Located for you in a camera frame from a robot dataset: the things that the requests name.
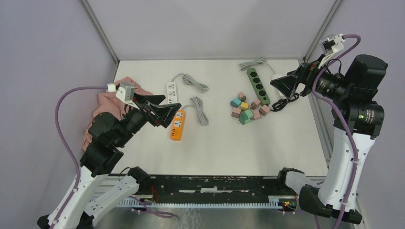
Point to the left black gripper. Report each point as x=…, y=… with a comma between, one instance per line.
x=164, y=113

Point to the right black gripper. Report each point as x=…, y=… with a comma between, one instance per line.
x=305, y=75

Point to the orange power strip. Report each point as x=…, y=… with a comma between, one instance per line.
x=178, y=125

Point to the green power strip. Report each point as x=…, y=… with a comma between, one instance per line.
x=257, y=86

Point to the pink charger plug end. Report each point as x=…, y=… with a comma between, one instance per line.
x=241, y=96

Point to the yellow charger plug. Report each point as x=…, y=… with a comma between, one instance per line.
x=244, y=106

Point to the teal usb charger plug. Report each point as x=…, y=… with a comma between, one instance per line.
x=236, y=102

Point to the pink charger plug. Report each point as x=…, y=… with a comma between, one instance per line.
x=236, y=112

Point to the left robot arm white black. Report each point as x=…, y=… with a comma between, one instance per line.
x=77, y=210

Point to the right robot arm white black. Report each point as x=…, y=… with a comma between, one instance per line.
x=358, y=121

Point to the pink cloth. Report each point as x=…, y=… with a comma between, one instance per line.
x=108, y=102

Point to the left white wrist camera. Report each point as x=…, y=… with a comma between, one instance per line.
x=124, y=92

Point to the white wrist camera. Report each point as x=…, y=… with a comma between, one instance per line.
x=124, y=92
x=330, y=46

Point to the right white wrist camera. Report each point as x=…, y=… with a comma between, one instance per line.
x=330, y=46

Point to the black mounting base plate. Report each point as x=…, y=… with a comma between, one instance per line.
x=187, y=189

